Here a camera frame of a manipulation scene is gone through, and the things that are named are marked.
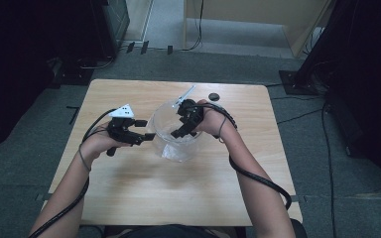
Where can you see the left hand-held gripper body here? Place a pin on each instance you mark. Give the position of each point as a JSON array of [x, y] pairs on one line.
[[120, 130]]

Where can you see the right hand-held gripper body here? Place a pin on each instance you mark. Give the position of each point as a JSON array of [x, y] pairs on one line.
[[191, 114]]

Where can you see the clear cylindrical container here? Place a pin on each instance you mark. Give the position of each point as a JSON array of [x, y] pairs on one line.
[[160, 145]]

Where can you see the clear plastic bag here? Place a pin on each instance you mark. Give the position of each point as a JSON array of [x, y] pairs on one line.
[[173, 152]]

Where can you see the person's right hand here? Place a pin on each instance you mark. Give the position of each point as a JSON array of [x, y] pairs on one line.
[[213, 122]]

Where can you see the person's left hand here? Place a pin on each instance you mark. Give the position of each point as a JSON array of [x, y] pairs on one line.
[[97, 142]]

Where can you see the black round table grommet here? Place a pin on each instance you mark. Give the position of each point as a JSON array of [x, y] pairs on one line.
[[214, 96]]

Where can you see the black right wrist band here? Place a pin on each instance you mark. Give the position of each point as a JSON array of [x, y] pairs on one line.
[[221, 127]]

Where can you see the black wrist band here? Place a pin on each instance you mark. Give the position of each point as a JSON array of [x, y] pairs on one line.
[[83, 162], [221, 127]]

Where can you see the black left wrist band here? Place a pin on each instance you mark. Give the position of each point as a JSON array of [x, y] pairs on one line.
[[83, 162]]

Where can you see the black metal stand base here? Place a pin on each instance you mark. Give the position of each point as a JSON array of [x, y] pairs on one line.
[[76, 77], [294, 84]]

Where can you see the person's dark clothing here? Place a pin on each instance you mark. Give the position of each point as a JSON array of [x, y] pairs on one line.
[[172, 232]]

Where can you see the grey floor tape strip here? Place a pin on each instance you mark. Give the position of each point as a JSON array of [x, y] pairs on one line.
[[44, 197], [297, 198]]

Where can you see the black cabinet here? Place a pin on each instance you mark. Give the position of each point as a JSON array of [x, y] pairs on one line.
[[112, 26]]

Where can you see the beige wooden furniture panel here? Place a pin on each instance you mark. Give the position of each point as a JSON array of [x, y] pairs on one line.
[[244, 10]]

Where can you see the dark curtain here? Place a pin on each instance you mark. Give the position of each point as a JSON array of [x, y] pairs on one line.
[[20, 66], [370, 82]]

